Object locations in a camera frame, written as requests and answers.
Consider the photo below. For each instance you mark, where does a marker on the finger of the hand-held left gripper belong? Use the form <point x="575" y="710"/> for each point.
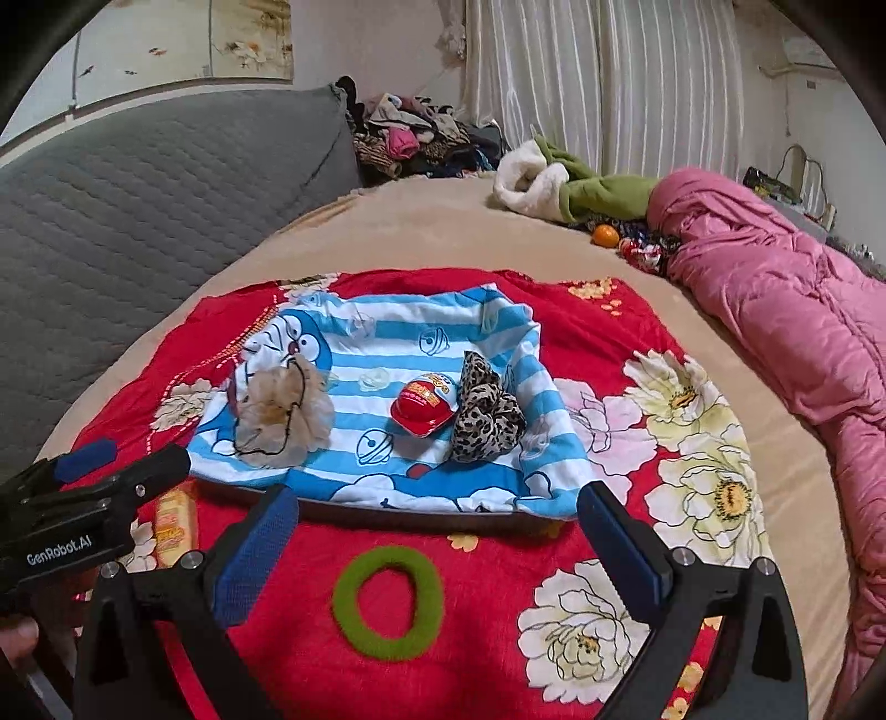
<point x="86" y="457"/>
<point x="156" y="467"/>

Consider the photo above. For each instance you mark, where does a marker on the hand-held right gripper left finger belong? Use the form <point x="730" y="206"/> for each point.
<point x="256" y="547"/>

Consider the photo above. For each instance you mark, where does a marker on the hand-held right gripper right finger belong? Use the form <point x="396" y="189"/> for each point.
<point x="623" y="547"/>

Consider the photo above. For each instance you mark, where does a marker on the orange snack packet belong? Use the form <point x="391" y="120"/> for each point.
<point x="174" y="526"/>

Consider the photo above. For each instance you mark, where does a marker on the beige fluffy scrunchie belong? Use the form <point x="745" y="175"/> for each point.
<point x="284" y="415"/>

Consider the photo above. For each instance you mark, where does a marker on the dark tray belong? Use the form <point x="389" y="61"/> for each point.
<point x="415" y="518"/>

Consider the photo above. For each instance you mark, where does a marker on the leopard print scrunchie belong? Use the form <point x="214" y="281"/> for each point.
<point x="484" y="415"/>

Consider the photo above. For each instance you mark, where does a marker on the red toy egg package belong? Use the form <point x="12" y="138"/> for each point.
<point x="422" y="408"/>

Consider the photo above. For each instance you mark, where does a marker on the person's left hand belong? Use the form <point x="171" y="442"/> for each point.
<point x="17" y="637"/>

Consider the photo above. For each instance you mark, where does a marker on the red floral blanket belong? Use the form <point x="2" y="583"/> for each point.
<point x="484" y="623"/>

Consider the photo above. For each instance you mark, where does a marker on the grey quilted headboard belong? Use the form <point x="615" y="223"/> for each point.
<point x="138" y="208"/>

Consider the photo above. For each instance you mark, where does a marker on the blue striped cartoon cloth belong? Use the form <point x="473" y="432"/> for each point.
<point x="415" y="325"/>

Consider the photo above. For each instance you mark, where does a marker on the pink duvet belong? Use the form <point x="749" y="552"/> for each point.
<point x="782" y="304"/>

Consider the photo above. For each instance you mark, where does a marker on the red patterned snack packets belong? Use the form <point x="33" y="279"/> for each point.
<point x="644" y="253"/>

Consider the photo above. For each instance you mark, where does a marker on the orange tangerine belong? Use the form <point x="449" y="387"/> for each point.
<point x="605" y="235"/>

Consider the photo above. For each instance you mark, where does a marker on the green and white fleece garment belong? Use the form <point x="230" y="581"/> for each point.
<point x="602" y="194"/>

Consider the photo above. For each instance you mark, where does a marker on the white dressing table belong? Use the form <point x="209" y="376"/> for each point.
<point x="817" y="221"/>

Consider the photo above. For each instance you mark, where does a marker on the dark packet on dresser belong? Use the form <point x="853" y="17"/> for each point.
<point x="768" y="183"/>

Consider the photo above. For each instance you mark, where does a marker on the pile of clothes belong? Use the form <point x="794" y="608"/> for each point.
<point x="415" y="142"/>

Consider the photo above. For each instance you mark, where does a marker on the curved vanity mirror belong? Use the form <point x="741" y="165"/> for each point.
<point x="794" y="166"/>

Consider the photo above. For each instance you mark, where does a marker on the white curtain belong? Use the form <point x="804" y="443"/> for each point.
<point x="609" y="83"/>

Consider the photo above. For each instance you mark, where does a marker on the white air conditioner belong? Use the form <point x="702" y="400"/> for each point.
<point x="810" y="52"/>

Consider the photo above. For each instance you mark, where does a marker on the floral wall painting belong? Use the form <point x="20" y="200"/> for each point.
<point x="173" y="48"/>

